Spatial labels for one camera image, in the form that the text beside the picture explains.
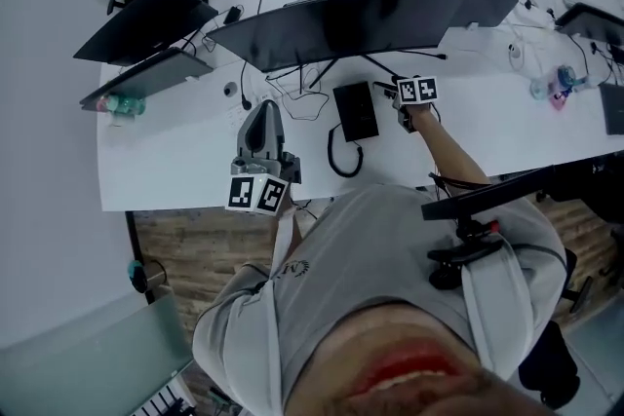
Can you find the black monitor with cables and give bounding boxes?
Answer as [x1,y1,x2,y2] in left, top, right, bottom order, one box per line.
[554,2,624,48]

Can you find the person's grey shirt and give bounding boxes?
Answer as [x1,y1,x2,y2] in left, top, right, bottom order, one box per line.
[192,182,569,416]

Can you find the clear water bottle teal cap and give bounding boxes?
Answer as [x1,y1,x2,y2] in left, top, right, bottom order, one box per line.
[529,65,592,101]

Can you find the black flat panel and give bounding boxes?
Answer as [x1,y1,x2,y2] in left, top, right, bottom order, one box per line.
[420,159,624,221]

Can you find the white table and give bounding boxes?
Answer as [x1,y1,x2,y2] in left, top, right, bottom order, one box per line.
[97,0,624,213]

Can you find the black monitor stand legs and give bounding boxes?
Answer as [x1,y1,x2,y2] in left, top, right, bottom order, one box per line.
[295,52,407,90]

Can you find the black coiled telephone cord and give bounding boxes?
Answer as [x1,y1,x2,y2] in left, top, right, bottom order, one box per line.
[327,123,365,179]

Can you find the black table leg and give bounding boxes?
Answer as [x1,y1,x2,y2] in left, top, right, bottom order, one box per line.
[124,209,158,304]

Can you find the dark grey laptop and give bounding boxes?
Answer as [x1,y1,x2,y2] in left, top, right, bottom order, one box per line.
[599,82,624,136]

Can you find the black tilted monitor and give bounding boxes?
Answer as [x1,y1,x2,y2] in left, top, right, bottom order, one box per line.
[72,0,219,67]

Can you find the black telephone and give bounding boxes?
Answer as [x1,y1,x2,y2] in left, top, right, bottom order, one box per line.
[332,81,380,143]

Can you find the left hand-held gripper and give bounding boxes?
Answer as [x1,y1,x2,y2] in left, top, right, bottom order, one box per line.
[225,99,302,215]

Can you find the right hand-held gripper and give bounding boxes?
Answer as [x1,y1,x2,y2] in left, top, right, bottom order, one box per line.
[372,75,440,134]

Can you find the white cables bundle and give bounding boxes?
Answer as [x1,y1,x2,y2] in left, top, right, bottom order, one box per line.
[504,7,560,75]

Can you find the frosted glass partition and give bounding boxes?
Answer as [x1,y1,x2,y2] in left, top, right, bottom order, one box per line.
[0,290,195,416]

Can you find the large black curved monitor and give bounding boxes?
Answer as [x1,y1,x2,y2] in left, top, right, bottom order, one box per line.
[205,0,513,74]

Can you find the black swivel chair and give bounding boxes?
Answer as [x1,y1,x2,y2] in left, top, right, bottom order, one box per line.
[516,246,597,409]

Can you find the black earphone cable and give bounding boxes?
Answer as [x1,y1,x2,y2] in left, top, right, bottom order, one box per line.
[239,59,254,110]

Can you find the person's right forearm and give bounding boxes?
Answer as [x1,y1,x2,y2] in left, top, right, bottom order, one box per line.
[412,104,492,186]

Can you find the person's face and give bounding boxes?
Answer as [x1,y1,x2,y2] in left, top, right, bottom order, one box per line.
[329,301,555,416]

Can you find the green plastic bottle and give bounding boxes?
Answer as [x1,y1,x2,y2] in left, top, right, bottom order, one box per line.
[97,94,147,119]

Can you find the black tangled cable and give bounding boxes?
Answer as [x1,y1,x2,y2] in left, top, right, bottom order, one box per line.
[265,62,332,122]

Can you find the teal and black object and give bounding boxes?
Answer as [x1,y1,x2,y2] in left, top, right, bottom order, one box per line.
[127,259,148,294]

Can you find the black clamp with red button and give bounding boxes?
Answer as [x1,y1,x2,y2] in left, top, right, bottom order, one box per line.
[427,218,504,291]

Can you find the dark grey flat monitor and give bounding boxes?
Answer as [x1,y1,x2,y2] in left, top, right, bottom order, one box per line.
[79,47,215,112]

